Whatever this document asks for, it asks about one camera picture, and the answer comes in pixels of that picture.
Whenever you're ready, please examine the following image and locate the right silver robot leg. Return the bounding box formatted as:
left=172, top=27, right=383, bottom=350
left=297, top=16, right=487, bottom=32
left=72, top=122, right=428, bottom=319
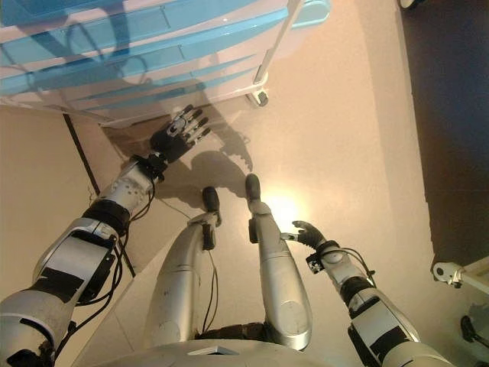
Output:
left=243, top=173, right=315, bottom=352

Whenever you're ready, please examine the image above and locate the cart caster wheel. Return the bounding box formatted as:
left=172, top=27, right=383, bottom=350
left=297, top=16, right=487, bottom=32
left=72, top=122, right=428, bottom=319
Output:
left=247, top=89, right=270, bottom=109

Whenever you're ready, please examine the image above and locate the left silver robot leg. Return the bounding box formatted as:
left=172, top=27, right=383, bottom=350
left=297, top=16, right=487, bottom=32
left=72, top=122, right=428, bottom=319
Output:
left=144, top=186, right=223, bottom=349

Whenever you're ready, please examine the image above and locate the grey robot torso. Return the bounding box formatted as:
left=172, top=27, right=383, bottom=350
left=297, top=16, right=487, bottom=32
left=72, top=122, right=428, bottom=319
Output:
left=95, top=323, right=383, bottom=367

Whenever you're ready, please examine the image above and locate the white medical cart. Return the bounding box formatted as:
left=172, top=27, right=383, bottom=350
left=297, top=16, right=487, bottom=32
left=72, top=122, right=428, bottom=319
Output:
left=0, top=0, right=306, bottom=128

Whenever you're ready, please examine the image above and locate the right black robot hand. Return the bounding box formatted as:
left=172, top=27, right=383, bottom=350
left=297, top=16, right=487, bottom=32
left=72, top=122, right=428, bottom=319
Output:
left=281, top=219, right=326, bottom=253

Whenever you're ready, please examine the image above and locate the silver robot leg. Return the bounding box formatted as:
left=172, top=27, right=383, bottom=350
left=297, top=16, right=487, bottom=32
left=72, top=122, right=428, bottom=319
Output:
left=243, top=173, right=315, bottom=352
left=144, top=186, right=223, bottom=349

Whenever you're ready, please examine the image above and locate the waste bin with blue lid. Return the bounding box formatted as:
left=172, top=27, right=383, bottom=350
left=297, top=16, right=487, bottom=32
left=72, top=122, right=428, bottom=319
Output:
left=290, top=0, right=332, bottom=28

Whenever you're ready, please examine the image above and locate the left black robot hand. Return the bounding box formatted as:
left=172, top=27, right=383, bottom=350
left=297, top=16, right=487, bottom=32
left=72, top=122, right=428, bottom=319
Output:
left=150, top=103, right=212, bottom=165

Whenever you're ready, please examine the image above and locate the blue fronted cart drawer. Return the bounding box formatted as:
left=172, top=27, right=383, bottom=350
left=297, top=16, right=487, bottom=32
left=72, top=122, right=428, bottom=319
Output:
left=0, top=0, right=255, bottom=28
left=0, top=40, right=268, bottom=99
left=0, top=6, right=290, bottom=77
left=57, top=70, right=254, bottom=106

